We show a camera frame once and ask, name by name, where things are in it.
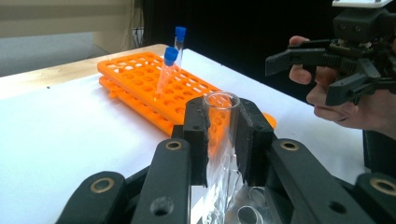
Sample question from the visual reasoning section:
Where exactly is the clear test tube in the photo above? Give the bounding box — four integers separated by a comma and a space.
247, 186, 273, 208
236, 204, 265, 224
203, 91, 243, 224

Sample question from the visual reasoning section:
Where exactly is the black curtain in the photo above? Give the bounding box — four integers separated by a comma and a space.
142, 0, 335, 105

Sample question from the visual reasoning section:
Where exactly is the wooden table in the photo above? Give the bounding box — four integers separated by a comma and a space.
0, 43, 170, 101

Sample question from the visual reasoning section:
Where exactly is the blue capped test tube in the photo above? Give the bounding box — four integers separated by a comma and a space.
154, 46, 179, 101
173, 25, 188, 69

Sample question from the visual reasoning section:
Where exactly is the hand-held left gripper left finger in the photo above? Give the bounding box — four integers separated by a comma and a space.
171, 96, 209, 188

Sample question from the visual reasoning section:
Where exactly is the orange plastic test tube rack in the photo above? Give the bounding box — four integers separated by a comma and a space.
96, 51, 277, 137

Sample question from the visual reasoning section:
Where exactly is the white table board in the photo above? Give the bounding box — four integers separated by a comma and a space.
0, 48, 370, 224

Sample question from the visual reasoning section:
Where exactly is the light wooden frame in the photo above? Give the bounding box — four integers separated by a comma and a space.
0, 0, 144, 52

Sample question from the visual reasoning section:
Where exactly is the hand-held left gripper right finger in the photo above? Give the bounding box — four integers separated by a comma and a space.
234, 98, 277, 188

